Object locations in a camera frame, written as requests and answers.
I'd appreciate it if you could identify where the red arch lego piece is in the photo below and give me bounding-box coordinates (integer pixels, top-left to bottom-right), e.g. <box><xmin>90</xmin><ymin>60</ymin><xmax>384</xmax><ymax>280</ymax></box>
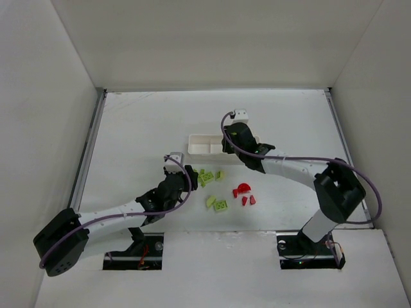
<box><xmin>232</xmin><ymin>183</ymin><xmax>251</xmax><ymax>198</ymax></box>

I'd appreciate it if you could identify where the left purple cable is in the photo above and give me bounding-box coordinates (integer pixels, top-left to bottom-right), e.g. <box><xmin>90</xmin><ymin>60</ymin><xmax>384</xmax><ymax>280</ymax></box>
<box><xmin>39</xmin><ymin>155</ymin><xmax>193</xmax><ymax>268</ymax></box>

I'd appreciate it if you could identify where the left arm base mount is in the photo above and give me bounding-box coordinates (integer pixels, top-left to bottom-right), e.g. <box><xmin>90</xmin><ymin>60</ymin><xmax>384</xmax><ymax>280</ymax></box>
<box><xmin>103</xmin><ymin>228</ymin><xmax>164</xmax><ymax>271</ymax></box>

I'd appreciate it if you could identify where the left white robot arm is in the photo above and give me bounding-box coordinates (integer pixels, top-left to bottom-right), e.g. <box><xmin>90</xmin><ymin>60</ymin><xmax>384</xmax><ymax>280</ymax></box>
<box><xmin>33</xmin><ymin>165</ymin><xmax>198</xmax><ymax>277</ymax></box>

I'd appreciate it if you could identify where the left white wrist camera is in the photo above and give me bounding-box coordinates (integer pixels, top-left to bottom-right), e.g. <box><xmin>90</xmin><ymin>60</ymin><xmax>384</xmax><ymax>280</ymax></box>
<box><xmin>164</xmin><ymin>152</ymin><xmax>184</xmax><ymax>173</ymax></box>

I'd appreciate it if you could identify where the green 2x2 lego brick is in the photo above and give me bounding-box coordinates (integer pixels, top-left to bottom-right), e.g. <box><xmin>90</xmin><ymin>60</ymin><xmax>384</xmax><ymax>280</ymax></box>
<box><xmin>198</xmin><ymin>172</ymin><xmax>214</xmax><ymax>187</ymax></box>

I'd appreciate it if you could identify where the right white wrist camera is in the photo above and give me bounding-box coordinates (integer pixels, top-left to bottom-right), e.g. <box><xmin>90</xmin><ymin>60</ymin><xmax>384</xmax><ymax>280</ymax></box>
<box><xmin>230</xmin><ymin>109</ymin><xmax>249</xmax><ymax>124</ymax></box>

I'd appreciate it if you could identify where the white divided container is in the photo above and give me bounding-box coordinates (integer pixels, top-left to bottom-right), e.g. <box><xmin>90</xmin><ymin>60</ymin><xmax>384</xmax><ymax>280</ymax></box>
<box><xmin>188</xmin><ymin>134</ymin><xmax>241</xmax><ymax>164</ymax></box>

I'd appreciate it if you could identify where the purple cable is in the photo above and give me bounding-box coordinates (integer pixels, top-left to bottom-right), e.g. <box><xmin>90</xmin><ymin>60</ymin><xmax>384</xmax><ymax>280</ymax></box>
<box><xmin>39</xmin><ymin>155</ymin><xmax>193</xmax><ymax>268</ymax></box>
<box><xmin>220</xmin><ymin>110</ymin><xmax>383</xmax><ymax>224</ymax></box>

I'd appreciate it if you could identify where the green 2x2 lego plate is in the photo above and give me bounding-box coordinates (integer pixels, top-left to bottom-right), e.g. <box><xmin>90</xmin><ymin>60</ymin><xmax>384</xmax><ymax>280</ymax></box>
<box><xmin>213</xmin><ymin>200</ymin><xmax>228</xmax><ymax>212</ymax></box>

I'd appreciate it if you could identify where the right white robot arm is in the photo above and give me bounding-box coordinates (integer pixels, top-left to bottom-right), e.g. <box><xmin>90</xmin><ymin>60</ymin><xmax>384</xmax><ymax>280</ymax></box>
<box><xmin>222</xmin><ymin>123</ymin><xmax>366</xmax><ymax>244</ymax></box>

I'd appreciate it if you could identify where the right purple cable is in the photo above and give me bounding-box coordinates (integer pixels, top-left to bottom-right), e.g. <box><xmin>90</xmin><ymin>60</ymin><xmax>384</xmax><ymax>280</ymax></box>
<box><xmin>220</xmin><ymin>110</ymin><xmax>383</xmax><ymax>224</ymax></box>

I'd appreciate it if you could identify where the green curved lego piece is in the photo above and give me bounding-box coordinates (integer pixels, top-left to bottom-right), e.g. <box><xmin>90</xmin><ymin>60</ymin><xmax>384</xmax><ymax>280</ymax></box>
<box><xmin>206</xmin><ymin>196</ymin><xmax>216</xmax><ymax>208</ymax></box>

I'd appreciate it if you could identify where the green slope lego brick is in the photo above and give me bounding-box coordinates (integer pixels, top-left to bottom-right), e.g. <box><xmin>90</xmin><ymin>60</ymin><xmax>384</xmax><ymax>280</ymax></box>
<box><xmin>215</xmin><ymin>170</ymin><xmax>225</xmax><ymax>182</ymax></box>

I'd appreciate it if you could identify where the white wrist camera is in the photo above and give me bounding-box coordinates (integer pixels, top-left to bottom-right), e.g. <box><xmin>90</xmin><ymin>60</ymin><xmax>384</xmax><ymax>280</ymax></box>
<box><xmin>164</xmin><ymin>152</ymin><xmax>184</xmax><ymax>173</ymax></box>
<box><xmin>230</xmin><ymin>109</ymin><xmax>249</xmax><ymax>124</ymax></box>

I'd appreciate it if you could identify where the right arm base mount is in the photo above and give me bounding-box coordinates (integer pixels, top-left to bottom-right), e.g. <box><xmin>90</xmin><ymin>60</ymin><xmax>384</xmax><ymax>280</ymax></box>
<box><xmin>277</xmin><ymin>234</ymin><xmax>346</xmax><ymax>270</ymax></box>

